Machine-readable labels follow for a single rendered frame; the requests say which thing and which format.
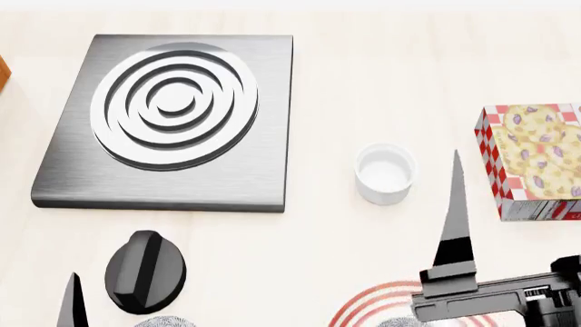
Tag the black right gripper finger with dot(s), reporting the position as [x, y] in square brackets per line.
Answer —
[456, 245]

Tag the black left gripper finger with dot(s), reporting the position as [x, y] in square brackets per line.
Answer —
[72, 306]

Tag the white ramekin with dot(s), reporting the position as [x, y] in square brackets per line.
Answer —
[385, 177]

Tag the white plate with red rings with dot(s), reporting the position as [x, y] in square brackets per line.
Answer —
[363, 301]

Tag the grey metal stove burner plate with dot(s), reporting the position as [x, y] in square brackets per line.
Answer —
[68, 177]

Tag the black stove knob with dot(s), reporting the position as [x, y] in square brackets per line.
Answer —
[145, 272]

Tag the grey speckled round object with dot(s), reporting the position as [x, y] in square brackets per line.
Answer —
[165, 322]
[397, 323]

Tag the red checkered cookie box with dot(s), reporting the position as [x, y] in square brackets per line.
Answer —
[531, 153]

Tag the brown wooden block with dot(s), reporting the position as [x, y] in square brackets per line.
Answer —
[3, 73]

